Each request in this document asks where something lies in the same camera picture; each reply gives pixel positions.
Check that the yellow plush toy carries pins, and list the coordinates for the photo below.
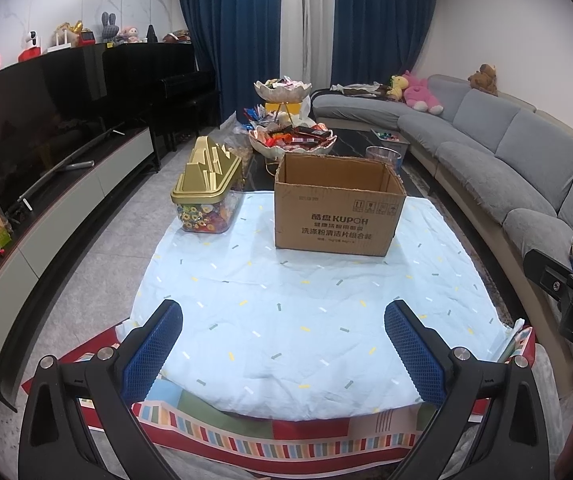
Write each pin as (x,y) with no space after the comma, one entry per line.
(395,85)

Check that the pink doll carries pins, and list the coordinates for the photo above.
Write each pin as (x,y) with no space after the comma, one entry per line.
(130,35)

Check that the blue curtain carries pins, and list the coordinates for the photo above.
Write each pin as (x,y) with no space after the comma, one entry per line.
(231,25)
(381,20)

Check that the brown knick-knacks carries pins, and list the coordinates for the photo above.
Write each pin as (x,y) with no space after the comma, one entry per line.
(177,36)

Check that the yellow box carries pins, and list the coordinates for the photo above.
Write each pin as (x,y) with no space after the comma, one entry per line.
(286,110)

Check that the white plastic bag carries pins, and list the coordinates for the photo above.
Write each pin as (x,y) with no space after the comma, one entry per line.
(306,107)

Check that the grey remote control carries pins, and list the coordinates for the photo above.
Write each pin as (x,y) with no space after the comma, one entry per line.
(81,164)

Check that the gold foil ornament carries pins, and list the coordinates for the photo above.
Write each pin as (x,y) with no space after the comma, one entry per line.
(69,34)

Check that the black flat television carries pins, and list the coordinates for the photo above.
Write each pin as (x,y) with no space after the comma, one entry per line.
(41,120)

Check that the clear plastic bag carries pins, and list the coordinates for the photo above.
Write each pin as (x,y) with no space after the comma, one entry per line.
(231,130)

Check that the small red box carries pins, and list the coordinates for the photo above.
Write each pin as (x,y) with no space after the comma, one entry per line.
(88,40)

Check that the brown cardboard box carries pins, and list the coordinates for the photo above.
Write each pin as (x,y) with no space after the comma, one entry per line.
(336,220)

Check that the white sheer curtain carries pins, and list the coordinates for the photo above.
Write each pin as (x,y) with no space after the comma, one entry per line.
(309,25)

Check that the grey box of small candies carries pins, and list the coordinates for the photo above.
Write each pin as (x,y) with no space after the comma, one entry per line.
(389,136)

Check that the black upright piano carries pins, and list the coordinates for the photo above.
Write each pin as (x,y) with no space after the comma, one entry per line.
(176,85)

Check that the crumpled clothes pile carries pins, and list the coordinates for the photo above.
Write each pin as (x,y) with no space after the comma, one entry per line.
(361,91)

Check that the clear round jar of nuts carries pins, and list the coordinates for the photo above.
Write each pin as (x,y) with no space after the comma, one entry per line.
(391,155)

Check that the heap of colourful wrapped snacks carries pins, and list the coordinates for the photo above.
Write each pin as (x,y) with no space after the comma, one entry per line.
(281,82)

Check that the scattered loose wrapped candies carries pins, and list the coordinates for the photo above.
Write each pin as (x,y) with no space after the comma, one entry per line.
(251,115)

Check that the colourful striped play mat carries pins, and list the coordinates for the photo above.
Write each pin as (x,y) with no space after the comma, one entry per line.
(241,430)

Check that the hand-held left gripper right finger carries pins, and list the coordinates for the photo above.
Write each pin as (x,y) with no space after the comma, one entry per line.
(411,345)

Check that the grey black television cabinet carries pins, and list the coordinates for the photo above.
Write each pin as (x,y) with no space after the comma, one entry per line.
(91,185)

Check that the white red toy robot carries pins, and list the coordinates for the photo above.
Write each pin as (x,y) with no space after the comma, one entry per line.
(31,45)

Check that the black metronome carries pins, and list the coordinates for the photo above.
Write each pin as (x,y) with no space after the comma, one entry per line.
(152,35)

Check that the pile of red snack packets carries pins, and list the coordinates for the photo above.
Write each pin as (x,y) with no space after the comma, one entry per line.
(296,135)

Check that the grey sectional sofa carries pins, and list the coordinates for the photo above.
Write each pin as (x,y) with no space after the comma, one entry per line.
(491,130)

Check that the light blue patterned blanket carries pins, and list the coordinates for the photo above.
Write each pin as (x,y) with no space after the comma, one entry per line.
(291,310)

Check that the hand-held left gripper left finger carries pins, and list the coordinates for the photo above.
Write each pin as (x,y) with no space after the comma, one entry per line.
(154,345)

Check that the large white scalloped bowl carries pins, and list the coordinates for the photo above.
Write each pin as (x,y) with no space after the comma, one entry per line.
(271,152)

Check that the gold lidded candy container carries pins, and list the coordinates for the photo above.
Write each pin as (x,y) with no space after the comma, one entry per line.
(206,175)

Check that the small white scalloped bowl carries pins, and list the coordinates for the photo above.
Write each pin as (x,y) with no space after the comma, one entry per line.
(281,94)

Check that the pink plush toy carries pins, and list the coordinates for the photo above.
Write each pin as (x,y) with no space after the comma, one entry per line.
(421,95)

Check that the grey bunny plush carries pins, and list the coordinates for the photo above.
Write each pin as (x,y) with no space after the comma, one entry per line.
(109,30)

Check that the brown plush toy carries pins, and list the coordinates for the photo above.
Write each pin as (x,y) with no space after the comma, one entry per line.
(483,79)

